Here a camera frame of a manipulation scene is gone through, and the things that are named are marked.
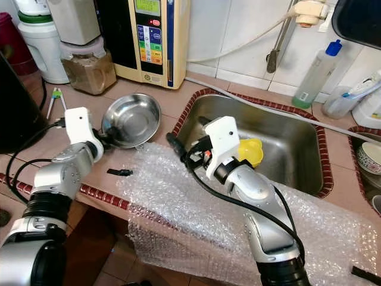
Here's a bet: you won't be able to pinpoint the metal pipe with grey handle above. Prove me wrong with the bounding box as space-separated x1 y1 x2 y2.
266 0 301 73

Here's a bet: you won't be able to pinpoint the white tongs with green hinge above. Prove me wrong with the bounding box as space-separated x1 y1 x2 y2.
46 88 70 120

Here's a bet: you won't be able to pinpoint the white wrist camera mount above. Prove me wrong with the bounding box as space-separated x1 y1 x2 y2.
64 107 103 147
204 116 242 179

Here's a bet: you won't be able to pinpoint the beige flexible hose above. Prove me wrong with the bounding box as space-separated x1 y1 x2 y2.
185 6 299 63

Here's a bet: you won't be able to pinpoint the white ceramic bowl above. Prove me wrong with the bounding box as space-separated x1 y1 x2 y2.
370 194 381 216

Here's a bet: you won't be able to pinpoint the large black pot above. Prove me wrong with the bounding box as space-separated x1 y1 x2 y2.
0 54 49 156

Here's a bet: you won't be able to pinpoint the beige faucet diverter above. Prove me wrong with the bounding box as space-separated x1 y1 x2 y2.
295 0 328 29

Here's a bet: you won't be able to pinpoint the black plastic tray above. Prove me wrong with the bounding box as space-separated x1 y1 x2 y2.
332 0 381 51

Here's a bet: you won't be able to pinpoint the black tool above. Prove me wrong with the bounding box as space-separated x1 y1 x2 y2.
351 265 381 284

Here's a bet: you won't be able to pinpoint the cream and black water ionizer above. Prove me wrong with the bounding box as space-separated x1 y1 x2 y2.
95 0 191 89

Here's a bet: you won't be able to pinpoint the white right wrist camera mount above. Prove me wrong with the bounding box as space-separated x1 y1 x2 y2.
204 116 242 179

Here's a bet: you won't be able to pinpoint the clear plastic cup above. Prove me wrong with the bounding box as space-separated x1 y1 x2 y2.
321 85 361 120

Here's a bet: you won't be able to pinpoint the clear bottle with blue cap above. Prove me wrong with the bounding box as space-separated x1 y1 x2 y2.
292 39 343 109

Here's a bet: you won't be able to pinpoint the jar of brown powder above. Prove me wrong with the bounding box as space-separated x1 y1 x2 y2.
61 36 117 96

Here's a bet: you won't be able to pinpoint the white appliance with green band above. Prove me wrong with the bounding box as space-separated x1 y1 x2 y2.
17 0 69 84

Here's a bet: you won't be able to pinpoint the small black clip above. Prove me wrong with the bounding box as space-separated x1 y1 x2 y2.
107 169 135 178

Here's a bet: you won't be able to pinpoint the clear bubble wrap sheet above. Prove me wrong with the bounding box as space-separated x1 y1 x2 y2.
118 142 381 286

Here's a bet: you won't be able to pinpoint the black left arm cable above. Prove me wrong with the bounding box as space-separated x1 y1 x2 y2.
6 118 69 206

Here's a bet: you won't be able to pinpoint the white detergent bottle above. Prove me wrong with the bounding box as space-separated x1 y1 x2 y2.
351 80 381 130

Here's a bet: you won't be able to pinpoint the grey plastic container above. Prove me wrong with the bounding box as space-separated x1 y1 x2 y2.
46 0 101 45

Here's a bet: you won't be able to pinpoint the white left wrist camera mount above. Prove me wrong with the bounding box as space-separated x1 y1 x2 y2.
64 107 103 147

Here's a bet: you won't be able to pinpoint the patterned ceramic bowl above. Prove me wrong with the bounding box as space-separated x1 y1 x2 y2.
356 141 381 175

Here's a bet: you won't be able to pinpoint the stainless steel sink basin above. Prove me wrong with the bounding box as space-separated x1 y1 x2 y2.
346 125 381 218
167 88 334 197

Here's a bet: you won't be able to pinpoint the dark red plastic container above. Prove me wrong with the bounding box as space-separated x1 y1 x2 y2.
0 12 39 75

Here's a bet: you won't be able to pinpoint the round stainless steel bowl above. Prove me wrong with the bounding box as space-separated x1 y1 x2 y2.
100 94 163 150

